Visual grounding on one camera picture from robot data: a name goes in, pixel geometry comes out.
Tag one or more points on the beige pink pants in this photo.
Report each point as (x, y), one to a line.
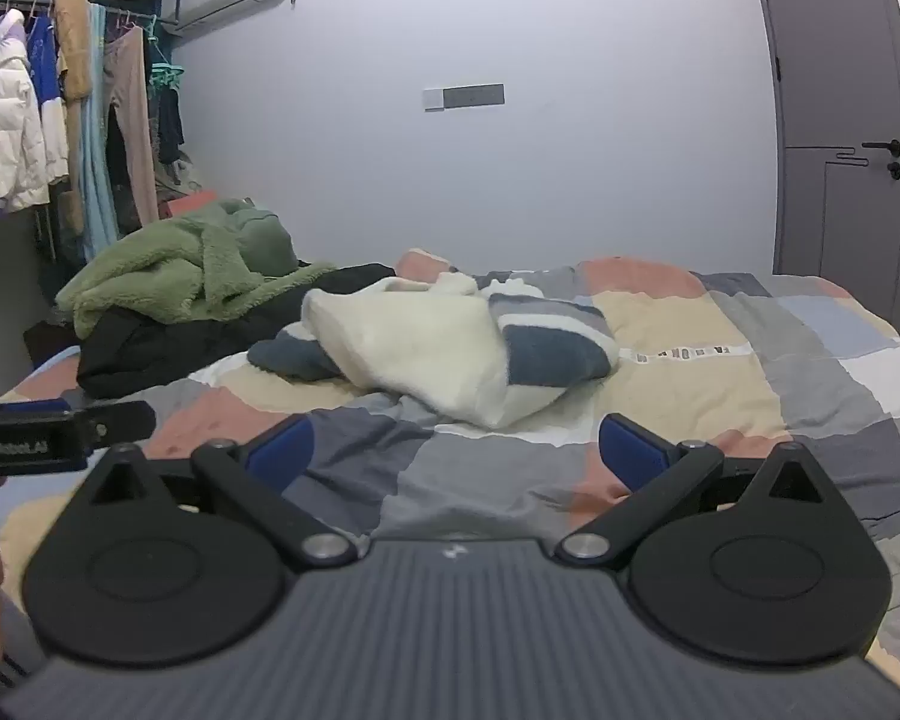
(131, 105)

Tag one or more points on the floral patterned cloth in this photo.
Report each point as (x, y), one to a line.
(184, 178)

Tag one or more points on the dark hanging garment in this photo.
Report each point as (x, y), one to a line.
(171, 124)

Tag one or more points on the grey door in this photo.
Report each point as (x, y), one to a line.
(832, 90)

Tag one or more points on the tan fluffy garment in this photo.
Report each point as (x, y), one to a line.
(71, 37)

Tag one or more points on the grey wall switch panel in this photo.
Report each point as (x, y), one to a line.
(472, 96)

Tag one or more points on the white puffer jacket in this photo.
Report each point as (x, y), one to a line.
(7, 127)

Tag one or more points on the black garment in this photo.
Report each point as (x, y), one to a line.
(142, 352)

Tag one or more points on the teal clothes hangers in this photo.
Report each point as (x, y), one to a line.
(166, 75)

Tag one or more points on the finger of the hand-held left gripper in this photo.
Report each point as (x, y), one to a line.
(120, 421)

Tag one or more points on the green fleece jacket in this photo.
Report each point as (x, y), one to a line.
(157, 262)

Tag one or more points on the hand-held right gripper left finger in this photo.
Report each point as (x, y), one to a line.
(281, 448)

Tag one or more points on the red box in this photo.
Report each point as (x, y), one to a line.
(191, 204)

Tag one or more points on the patchwork blanket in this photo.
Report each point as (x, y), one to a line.
(720, 360)

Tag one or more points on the cream striped sweater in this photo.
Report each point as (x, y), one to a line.
(420, 345)

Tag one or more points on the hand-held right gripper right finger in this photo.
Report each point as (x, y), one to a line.
(628, 450)

